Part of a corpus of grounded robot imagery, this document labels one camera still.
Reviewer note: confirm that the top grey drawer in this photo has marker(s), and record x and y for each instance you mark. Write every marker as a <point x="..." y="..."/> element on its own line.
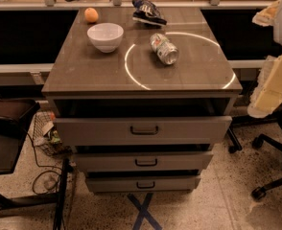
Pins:
<point x="142" y="131"/>

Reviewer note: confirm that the silver 7up soda can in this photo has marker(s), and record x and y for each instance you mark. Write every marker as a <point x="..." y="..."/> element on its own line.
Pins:
<point x="166" y="51"/>

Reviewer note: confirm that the bottom grey drawer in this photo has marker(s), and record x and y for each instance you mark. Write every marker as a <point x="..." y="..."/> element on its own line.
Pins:
<point x="143" y="184"/>

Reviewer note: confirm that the blue tape cross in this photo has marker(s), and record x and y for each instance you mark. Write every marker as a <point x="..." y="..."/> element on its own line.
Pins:
<point x="143" y="212"/>

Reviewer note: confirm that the wire waste basket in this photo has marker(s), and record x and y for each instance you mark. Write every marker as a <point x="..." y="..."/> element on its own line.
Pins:
<point x="45" y="135"/>

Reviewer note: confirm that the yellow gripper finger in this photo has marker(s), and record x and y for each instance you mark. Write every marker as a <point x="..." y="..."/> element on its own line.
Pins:
<point x="267" y="16"/>
<point x="267" y="95"/>

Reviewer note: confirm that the black chair on left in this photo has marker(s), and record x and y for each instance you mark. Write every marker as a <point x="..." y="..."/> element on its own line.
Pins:
<point x="15" y="118"/>

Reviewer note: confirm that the grey drawer cabinet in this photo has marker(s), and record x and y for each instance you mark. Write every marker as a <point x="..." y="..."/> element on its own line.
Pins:
<point x="132" y="82"/>

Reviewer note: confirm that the grey drawer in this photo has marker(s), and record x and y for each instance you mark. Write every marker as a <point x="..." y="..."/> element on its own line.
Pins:
<point x="142" y="131"/>
<point x="143" y="161"/>
<point x="143" y="184"/>

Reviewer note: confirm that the white ceramic bowl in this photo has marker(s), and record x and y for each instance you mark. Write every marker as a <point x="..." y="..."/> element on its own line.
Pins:
<point x="105" y="37"/>

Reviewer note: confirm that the middle grey drawer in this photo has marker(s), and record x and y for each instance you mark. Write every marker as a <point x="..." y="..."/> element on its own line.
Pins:
<point x="143" y="161"/>

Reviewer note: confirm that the black office chair base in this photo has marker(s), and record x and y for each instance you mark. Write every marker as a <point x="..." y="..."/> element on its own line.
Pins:
<point x="261" y="137"/>

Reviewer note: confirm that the blue chip bag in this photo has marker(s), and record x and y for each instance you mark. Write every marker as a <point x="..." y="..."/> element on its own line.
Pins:
<point x="147" y="12"/>

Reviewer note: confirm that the orange fruit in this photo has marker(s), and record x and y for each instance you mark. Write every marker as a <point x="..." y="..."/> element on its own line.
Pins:
<point x="91" y="15"/>

